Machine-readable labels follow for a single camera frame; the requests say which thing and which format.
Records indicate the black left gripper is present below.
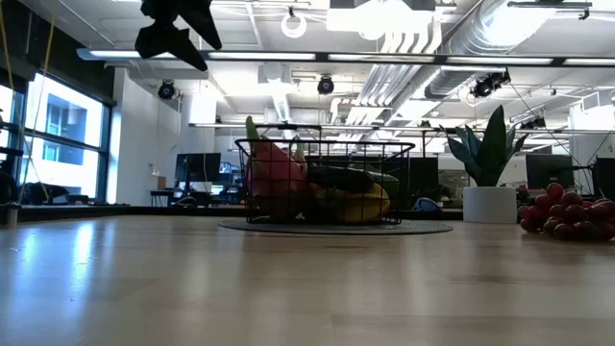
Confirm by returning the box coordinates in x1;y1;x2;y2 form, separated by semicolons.
134;0;223;72

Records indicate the pink dragon fruit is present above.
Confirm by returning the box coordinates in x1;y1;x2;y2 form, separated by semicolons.
244;114;302;220
290;137;311;193

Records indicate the green cucumber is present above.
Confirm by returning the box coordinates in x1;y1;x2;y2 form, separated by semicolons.
307;165;381;194

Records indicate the yellow pear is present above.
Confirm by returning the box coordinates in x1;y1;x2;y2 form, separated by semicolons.
335;182;392;225

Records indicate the long ceiling light strip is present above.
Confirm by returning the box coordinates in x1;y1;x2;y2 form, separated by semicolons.
76;46;615;68

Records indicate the round white ceiling fixture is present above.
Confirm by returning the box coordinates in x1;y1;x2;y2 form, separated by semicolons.
281;12;308;39

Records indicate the black computer monitor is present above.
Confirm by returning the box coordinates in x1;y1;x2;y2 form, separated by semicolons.
593;157;615;198
526;153;576;189
175;152;222;184

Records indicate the large window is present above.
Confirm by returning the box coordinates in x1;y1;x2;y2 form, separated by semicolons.
0;71;114;201

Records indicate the dark office desk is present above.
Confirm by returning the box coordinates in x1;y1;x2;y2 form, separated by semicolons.
150;189;247;209

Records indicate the black bag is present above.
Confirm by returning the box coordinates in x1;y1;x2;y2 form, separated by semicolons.
21;182;69;206

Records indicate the blue rounded object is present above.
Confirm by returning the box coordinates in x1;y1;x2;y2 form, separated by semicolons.
412;196;441;213

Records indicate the round grey woven placemat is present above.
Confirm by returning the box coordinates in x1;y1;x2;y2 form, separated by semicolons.
218;218;454;236

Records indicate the green leafy plant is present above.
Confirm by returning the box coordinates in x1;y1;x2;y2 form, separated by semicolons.
440;105;529;188

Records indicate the white plant pot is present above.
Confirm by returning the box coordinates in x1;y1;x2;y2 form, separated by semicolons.
461;185;519;225

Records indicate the red grape bunch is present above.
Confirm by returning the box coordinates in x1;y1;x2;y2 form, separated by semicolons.
516;182;615;241

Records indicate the black wire basket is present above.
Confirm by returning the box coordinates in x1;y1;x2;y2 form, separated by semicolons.
234;123;416;226

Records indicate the silver ventilation duct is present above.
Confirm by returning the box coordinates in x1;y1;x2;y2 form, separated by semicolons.
425;0;554;100

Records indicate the black ceiling rail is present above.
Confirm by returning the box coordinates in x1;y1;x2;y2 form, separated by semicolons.
507;0;593;20

